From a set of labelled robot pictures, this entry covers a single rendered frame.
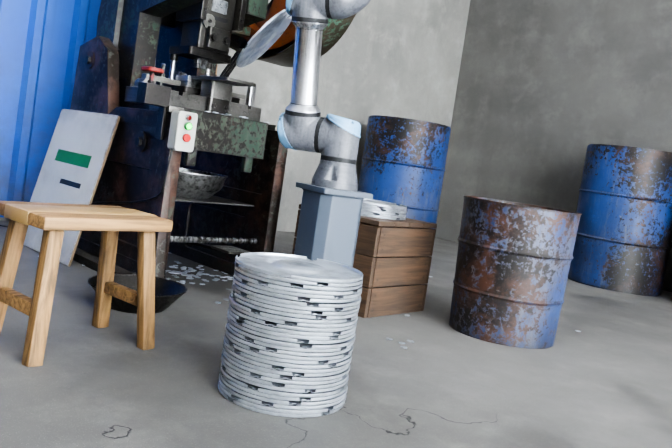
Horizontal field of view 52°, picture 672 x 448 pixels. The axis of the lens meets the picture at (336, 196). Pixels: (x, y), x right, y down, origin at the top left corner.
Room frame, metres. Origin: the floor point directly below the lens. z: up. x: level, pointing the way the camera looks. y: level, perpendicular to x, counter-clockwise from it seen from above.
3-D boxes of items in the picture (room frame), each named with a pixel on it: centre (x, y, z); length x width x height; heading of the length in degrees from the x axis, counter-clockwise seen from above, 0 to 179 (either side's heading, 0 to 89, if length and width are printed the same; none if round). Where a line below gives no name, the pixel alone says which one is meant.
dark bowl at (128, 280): (2.09, 0.57, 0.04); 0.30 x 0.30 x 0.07
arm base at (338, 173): (2.20, 0.01, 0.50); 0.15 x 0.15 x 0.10
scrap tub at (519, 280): (2.48, -0.67, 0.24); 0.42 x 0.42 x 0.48
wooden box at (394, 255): (2.66, -0.14, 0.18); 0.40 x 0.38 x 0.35; 49
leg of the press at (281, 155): (3.03, 0.53, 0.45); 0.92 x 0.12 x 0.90; 45
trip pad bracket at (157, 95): (2.36, 0.67, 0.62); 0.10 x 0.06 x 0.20; 135
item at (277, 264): (1.53, 0.06, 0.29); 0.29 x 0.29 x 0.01
